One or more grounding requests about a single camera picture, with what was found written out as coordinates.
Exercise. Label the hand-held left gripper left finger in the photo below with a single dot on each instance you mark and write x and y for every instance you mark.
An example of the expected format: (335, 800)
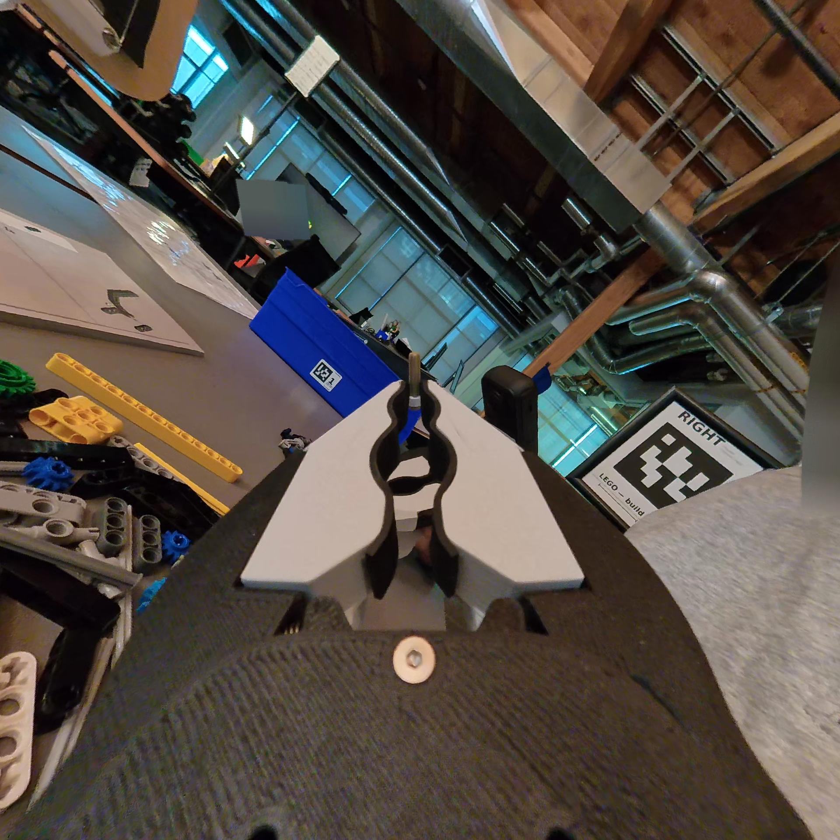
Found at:
(315, 525)

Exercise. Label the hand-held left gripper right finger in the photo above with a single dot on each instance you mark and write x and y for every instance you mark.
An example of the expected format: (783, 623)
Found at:
(505, 525)

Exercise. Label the blue lego connector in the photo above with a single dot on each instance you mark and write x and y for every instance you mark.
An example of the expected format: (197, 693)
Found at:
(410, 420)

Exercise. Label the tan lego pin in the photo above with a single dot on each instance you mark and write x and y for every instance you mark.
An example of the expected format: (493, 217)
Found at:
(415, 374)

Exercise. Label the pile of mixed lego pieces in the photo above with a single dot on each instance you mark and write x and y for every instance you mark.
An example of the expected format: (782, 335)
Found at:
(46, 512)

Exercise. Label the person's right forearm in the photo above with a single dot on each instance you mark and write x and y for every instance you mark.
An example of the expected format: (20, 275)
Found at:
(735, 623)

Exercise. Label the small dark lego assembly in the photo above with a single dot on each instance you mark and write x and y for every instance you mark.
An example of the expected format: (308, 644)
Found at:
(294, 441)

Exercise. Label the long yellow lego beam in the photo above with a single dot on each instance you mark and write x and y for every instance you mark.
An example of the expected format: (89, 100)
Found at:
(144, 417)

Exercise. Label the yellow lego connector block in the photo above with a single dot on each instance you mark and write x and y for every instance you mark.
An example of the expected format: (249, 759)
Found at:
(72, 420)

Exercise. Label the green lego gear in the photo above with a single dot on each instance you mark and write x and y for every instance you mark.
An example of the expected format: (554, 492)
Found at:
(13, 379)

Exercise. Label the lego instruction booklet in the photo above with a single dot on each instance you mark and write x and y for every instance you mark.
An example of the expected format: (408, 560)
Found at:
(65, 289)

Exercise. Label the blue storage bin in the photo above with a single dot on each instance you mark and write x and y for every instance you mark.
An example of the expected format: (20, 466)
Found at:
(308, 334)

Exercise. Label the white hanging sign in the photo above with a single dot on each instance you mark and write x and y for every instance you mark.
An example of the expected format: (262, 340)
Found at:
(312, 65)

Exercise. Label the tan rounded board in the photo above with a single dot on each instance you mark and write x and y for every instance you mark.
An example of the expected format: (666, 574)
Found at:
(65, 33)

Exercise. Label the wooden post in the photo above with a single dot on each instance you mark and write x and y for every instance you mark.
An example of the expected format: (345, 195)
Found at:
(590, 315)

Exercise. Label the silver ventilation duct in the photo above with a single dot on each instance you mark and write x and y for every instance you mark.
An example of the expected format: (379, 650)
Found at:
(669, 243)

